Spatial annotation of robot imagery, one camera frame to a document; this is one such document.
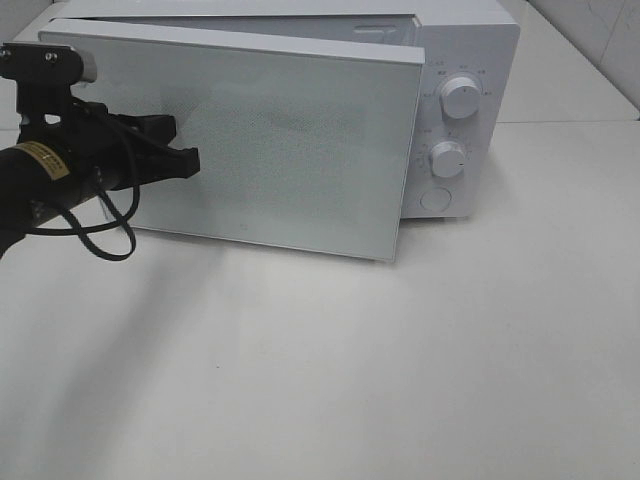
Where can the white timer knob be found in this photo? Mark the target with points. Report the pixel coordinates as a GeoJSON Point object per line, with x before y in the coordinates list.
{"type": "Point", "coordinates": [447, 159]}

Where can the upper white power knob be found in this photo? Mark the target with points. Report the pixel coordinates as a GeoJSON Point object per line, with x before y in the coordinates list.
{"type": "Point", "coordinates": [460, 96]}

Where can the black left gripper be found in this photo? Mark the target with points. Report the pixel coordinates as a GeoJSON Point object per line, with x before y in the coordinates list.
{"type": "Point", "coordinates": [84, 149]}

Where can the white microwave oven body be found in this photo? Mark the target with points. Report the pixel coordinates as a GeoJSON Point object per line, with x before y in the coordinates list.
{"type": "Point", "coordinates": [478, 38]}

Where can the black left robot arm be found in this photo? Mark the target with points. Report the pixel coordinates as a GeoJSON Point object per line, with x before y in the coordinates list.
{"type": "Point", "coordinates": [24, 211]}

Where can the white microwave door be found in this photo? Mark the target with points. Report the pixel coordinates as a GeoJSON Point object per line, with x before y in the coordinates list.
{"type": "Point", "coordinates": [303, 143]}

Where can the round white door button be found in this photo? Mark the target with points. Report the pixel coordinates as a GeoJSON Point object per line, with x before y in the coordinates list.
{"type": "Point", "coordinates": [437, 199]}

